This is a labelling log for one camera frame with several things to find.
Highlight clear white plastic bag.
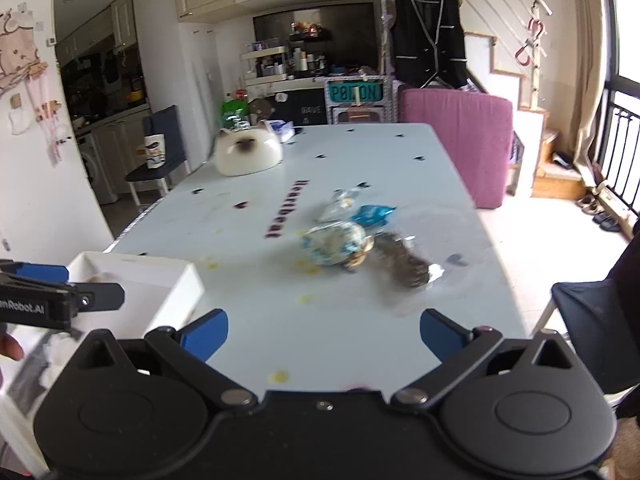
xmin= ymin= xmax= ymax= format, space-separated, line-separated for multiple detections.
xmin=315 ymin=187 xmax=363 ymax=224

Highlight cartoon wall cloth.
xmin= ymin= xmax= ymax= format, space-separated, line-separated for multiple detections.
xmin=0 ymin=7 xmax=43 ymax=93

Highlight black vest with white trim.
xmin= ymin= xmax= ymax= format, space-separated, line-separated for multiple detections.
xmin=389 ymin=0 xmax=471 ymax=90

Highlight dark blue chair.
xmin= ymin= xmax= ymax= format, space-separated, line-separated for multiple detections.
xmin=125 ymin=105 xmax=193 ymax=206

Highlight beige curtain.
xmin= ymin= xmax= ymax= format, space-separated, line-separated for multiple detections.
xmin=570 ymin=0 xmax=613 ymax=181

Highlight cream shelf organizer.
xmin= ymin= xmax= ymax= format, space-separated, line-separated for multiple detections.
xmin=240 ymin=45 xmax=291 ymax=86

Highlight white shallow box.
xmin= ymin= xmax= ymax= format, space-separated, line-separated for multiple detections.
xmin=0 ymin=251 xmax=207 ymax=478

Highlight white printed cup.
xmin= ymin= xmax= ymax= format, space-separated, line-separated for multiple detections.
xmin=143 ymin=132 xmax=167 ymax=169

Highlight blue and white tissue pack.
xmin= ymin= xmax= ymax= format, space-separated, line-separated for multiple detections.
xmin=267 ymin=120 xmax=296 ymax=142

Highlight blue and white bag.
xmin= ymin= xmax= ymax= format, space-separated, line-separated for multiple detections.
xmin=300 ymin=220 xmax=376 ymax=267

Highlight dark folding chair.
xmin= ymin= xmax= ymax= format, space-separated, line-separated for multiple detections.
xmin=530 ymin=247 xmax=640 ymax=418

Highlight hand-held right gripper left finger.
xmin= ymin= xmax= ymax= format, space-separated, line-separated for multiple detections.
xmin=75 ymin=310 xmax=258 ymax=409

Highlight dark plastic bag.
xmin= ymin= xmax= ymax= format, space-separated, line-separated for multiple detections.
xmin=372 ymin=231 xmax=446 ymax=289

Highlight cat-shaped ceramic bowl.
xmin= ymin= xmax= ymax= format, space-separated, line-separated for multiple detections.
xmin=214 ymin=120 xmax=284 ymax=177

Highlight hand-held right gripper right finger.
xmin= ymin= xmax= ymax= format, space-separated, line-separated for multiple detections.
xmin=390 ymin=309 xmax=576 ymax=406

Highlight teal plate sign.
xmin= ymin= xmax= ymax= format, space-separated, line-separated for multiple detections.
xmin=325 ymin=76 xmax=388 ymax=106

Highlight black balcony railing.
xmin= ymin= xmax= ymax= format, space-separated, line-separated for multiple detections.
xmin=597 ymin=87 xmax=640 ymax=221

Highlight pink hooks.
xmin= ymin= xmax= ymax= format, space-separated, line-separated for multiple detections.
xmin=515 ymin=19 xmax=546 ymax=67

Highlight washing machine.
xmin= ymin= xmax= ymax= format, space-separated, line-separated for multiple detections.
xmin=76 ymin=132 xmax=118 ymax=206

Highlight person's left hand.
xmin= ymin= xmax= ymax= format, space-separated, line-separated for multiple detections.
xmin=0 ymin=334 xmax=25 ymax=362

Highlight green bag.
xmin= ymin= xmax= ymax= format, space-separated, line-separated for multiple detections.
xmin=221 ymin=100 xmax=251 ymax=131

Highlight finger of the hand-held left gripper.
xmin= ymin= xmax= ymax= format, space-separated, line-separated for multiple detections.
xmin=0 ymin=259 xmax=70 ymax=287
xmin=74 ymin=282 xmax=125 ymax=312

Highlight blue snack bag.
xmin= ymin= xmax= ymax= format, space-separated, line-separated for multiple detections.
xmin=350 ymin=203 xmax=398 ymax=228

